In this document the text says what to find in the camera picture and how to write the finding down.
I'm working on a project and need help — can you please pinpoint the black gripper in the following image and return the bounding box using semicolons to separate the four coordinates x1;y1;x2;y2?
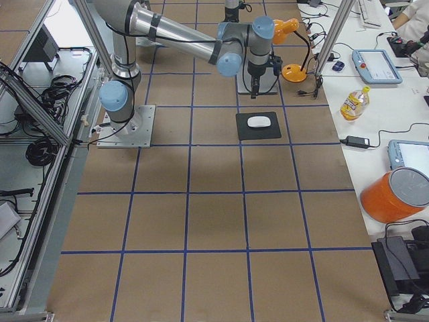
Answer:
247;62;267;99

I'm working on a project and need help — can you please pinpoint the white computer mouse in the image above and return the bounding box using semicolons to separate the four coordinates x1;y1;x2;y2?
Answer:
247;115;271;128

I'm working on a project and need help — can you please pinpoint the black mousepad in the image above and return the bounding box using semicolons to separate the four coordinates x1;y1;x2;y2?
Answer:
235;111;282;140

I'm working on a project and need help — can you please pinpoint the silver laptop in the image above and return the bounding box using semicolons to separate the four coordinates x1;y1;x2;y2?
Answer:
237;66;280;95

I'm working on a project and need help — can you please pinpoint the orange desk lamp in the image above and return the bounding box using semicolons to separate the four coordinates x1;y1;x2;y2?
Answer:
272;18;310;83

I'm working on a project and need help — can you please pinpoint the dark blue checkered pouch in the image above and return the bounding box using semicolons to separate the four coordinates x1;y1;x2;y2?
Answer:
332;61;345;72

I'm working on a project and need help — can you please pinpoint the orange juice bottle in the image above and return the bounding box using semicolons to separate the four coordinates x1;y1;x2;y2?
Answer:
340;86;371;121

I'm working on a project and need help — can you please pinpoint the blue teach pendant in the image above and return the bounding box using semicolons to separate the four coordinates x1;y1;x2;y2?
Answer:
351;50;403;85
387;140;428;176

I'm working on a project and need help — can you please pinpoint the black power adapter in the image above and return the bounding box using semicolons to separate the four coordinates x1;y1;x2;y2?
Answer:
342;136;371;149

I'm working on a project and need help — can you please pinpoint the white keyboard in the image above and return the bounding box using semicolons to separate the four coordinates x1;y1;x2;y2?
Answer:
356;0;381;29

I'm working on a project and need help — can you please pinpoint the person in white shirt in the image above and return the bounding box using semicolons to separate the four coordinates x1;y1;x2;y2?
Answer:
392;0;428;40

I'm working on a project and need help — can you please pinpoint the orange cylindrical container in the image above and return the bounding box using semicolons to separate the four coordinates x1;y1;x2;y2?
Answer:
360;167;428;223

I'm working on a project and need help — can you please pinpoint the black equipment box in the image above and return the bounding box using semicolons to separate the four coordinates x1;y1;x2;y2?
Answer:
371;223;428;315

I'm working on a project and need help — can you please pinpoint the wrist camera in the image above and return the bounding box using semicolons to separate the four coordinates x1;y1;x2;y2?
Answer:
270;54;283;77

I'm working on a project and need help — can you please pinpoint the black lamp power cable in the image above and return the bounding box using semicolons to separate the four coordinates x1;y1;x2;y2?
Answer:
296;75;324;100

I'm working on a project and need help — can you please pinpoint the aluminium frame post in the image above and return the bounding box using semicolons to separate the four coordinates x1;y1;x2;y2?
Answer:
315;0;355;76

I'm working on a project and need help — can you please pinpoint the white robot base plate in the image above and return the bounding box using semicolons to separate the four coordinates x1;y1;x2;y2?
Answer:
96;105;156;148

